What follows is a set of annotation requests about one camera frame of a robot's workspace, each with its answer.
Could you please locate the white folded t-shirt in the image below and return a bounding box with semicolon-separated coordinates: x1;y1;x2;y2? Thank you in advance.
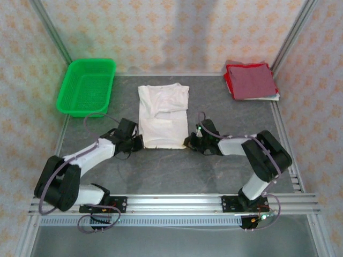
242;92;280;102

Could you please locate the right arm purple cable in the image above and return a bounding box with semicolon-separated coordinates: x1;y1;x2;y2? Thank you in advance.
197;111;285;231

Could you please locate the green plastic basket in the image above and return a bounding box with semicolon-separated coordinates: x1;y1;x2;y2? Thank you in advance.
55;58;116;118

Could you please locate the aluminium mounting rail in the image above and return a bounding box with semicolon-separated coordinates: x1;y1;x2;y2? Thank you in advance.
28;193;322;215

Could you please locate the aluminium frame leg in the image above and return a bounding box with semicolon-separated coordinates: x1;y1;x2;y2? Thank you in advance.
14;214;42;257
307;214;335;257

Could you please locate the aluminium frame post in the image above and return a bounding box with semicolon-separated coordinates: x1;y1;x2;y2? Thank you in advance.
270;0;319;72
29;0;73;65

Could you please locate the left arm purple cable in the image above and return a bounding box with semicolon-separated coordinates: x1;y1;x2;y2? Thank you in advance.
39;112;122;234

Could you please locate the white t-shirt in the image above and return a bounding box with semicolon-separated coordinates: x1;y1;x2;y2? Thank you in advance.
242;92;280;102
137;82;190;150

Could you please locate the small circuit board with LED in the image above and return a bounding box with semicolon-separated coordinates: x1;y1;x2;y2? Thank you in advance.
250;211;277;223

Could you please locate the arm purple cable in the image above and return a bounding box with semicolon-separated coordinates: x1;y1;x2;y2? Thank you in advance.
197;111;285;231
39;112;122;234

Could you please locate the grey slotted cable duct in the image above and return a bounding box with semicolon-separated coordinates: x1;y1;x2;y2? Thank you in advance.
40;215;243;227

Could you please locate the red folded t-shirt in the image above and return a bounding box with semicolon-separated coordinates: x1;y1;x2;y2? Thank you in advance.
223;62;272;100

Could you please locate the maroon folded t-shirt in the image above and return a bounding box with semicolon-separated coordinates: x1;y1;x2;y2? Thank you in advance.
229;63;278;100

